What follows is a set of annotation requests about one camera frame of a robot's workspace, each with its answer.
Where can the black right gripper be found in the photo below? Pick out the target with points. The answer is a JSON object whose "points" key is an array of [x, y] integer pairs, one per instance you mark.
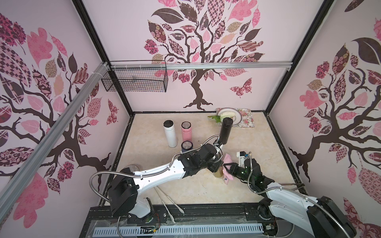
{"points": [[235, 169]]}

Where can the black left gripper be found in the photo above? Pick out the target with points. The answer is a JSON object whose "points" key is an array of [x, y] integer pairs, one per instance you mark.
{"points": [[216, 164]]}

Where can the pink towel cloth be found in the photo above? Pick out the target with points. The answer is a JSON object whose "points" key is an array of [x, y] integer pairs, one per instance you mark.
{"points": [[227, 160]]}

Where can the gold thermos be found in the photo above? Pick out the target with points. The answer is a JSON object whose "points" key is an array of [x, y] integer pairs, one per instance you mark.
{"points": [[219, 173]]}

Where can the blue thermos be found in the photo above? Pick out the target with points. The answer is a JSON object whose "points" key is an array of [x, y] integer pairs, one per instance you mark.
{"points": [[186, 146]]}

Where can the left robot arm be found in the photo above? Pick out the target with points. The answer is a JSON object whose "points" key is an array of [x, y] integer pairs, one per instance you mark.
{"points": [[126, 189]]}

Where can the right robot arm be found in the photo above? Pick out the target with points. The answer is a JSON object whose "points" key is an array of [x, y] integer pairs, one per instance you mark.
{"points": [[320, 217]]}

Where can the pink thermos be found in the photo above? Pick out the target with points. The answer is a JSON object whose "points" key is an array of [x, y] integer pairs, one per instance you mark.
{"points": [[186, 131]]}

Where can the white thermos black lid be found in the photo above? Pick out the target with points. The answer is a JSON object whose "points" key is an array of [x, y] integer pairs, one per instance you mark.
{"points": [[170, 133]]}

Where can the toy napa cabbage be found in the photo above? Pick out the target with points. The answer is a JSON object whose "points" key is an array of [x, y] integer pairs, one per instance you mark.
{"points": [[228, 114]]}

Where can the floral rectangular tray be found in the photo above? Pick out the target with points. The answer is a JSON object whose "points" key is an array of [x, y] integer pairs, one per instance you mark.
{"points": [[247, 120]]}

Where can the white round plate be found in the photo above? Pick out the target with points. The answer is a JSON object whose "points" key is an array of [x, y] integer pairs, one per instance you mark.
{"points": [[238, 115]]}

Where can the metal tongs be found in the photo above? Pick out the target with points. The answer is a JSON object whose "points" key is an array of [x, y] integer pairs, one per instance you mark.
{"points": [[161, 198]]}

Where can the round glass coaster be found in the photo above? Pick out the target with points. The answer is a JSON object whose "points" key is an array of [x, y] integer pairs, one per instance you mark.
{"points": [[130, 168]]}

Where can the horizontal aluminium back bar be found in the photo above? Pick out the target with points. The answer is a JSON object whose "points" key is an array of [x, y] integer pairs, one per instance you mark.
{"points": [[186, 66]]}

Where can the diagonal aluminium left bar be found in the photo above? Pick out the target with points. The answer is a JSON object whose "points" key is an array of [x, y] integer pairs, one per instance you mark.
{"points": [[26, 172]]}

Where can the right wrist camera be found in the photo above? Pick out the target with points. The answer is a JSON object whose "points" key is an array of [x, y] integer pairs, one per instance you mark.
{"points": [[242, 157]]}

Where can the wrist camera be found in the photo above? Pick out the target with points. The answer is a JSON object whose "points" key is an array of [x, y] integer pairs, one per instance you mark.
{"points": [[218, 145], [242, 157]]}

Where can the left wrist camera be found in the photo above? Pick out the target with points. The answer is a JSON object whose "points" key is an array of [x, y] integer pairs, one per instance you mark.
{"points": [[218, 145]]}

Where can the white slotted cable duct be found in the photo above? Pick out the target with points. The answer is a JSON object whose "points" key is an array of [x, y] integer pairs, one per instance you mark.
{"points": [[177, 230]]}

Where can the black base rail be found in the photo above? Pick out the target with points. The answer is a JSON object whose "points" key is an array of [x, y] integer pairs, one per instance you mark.
{"points": [[247, 211]]}

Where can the black wire basket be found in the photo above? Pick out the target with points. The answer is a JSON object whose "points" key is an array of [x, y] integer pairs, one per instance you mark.
{"points": [[136, 76]]}

